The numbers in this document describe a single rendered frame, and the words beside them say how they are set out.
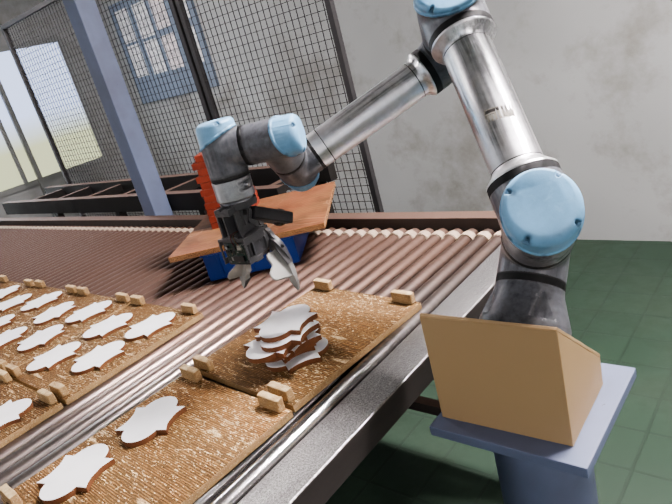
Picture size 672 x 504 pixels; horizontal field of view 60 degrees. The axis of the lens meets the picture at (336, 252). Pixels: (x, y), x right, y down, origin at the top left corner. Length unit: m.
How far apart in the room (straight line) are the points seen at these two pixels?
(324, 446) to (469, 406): 0.25
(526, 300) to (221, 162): 0.58
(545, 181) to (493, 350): 0.27
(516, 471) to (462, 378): 0.20
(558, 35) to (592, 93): 0.37
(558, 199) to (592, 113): 2.81
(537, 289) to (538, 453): 0.25
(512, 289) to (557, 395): 0.18
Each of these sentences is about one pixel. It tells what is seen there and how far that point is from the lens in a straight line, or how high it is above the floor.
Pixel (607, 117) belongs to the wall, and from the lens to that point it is 3.68.
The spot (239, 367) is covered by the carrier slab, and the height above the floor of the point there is 0.94.
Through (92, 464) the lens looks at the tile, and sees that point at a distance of 1.19.
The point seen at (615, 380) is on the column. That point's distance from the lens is 1.15.
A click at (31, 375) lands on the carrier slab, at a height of 0.94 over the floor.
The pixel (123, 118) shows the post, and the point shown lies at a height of 1.43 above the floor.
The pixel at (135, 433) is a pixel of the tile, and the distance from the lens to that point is 1.22.
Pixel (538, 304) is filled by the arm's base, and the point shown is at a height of 1.06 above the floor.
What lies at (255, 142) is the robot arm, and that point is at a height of 1.40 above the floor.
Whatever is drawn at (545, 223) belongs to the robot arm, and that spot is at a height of 1.22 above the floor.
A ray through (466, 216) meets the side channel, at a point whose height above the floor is 0.95.
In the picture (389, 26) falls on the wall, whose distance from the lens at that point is 4.15.
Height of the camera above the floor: 1.53
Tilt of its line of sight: 20 degrees down
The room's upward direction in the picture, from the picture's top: 15 degrees counter-clockwise
